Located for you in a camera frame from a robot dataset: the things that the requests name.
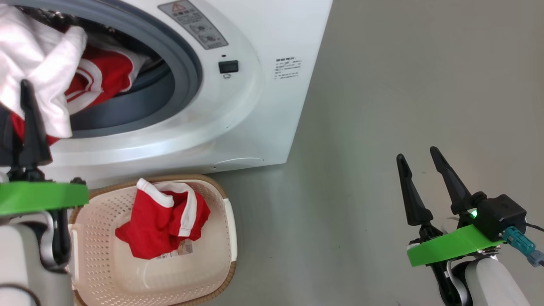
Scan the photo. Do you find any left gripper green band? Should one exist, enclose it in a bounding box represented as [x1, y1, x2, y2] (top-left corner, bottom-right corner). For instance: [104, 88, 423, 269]
[0, 79, 90, 215]

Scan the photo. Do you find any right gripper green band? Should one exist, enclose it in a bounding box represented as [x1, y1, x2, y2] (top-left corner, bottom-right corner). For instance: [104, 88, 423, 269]
[396, 147, 505, 306]

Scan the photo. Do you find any red garment with white trim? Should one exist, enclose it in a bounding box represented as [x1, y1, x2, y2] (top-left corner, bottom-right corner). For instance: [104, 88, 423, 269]
[115, 178, 211, 261]
[64, 45, 150, 116]

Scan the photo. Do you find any cream perforated laundry basket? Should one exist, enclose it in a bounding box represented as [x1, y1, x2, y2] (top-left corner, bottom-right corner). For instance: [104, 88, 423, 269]
[68, 174, 238, 306]

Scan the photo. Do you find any white front-load washing machine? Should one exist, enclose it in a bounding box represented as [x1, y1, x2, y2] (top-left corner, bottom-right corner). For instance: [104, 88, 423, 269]
[0, 0, 334, 190]

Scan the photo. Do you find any right camera cable teal plug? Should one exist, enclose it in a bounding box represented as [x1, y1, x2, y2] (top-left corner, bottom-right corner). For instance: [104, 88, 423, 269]
[504, 221, 544, 268]

